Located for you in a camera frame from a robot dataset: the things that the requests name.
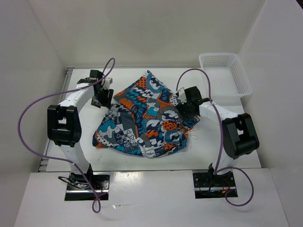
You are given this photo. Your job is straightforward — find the colourful patterned shorts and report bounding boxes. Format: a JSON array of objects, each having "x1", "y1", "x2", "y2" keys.
[{"x1": 92, "y1": 71, "x2": 199, "y2": 158}]

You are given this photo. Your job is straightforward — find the white plastic mesh basket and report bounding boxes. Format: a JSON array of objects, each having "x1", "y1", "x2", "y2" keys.
[{"x1": 198, "y1": 52, "x2": 252, "y2": 99}]

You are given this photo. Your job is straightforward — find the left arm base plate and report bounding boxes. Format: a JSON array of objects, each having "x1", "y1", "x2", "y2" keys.
[{"x1": 58, "y1": 173, "x2": 110, "y2": 201}]

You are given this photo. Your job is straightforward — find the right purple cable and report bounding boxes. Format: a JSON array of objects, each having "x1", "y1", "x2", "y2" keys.
[{"x1": 175, "y1": 68, "x2": 255, "y2": 207}]

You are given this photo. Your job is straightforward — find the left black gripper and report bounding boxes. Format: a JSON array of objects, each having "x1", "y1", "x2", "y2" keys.
[{"x1": 90, "y1": 87, "x2": 114, "y2": 110}]

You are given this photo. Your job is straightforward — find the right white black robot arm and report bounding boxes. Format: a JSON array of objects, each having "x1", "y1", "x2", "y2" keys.
[{"x1": 176, "y1": 87, "x2": 260, "y2": 187}]

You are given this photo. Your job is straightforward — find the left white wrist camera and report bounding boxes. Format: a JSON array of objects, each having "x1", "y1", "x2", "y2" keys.
[{"x1": 101, "y1": 77, "x2": 113, "y2": 90}]

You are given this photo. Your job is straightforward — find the purple cable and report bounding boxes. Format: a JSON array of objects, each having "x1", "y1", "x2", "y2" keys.
[
  {"x1": 175, "y1": 68, "x2": 255, "y2": 207},
  {"x1": 18, "y1": 57, "x2": 116, "y2": 213}
]

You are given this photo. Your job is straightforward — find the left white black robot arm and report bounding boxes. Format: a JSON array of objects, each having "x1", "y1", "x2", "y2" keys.
[{"x1": 47, "y1": 70, "x2": 113, "y2": 189}]

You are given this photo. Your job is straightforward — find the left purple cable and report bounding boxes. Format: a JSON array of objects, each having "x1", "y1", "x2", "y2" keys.
[{"x1": 18, "y1": 57, "x2": 116, "y2": 213}]

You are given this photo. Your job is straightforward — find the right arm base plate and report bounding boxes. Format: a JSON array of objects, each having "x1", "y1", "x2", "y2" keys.
[{"x1": 192, "y1": 171, "x2": 238, "y2": 199}]

